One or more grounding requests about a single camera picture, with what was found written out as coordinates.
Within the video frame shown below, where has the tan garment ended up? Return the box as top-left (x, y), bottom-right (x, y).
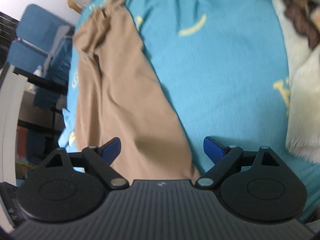
top-left (73, 0), bottom-right (200, 181)

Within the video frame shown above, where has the blue folding chair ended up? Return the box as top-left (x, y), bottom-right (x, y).
top-left (7, 4), bottom-right (74, 92)

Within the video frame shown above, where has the teal patterned bed sheet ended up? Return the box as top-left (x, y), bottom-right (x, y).
top-left (59, 0), bottom-right (319, 221)

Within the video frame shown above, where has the pale green fleece blanket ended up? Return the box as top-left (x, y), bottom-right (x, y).
top-left (272, 0), bottom-right (319, 163)

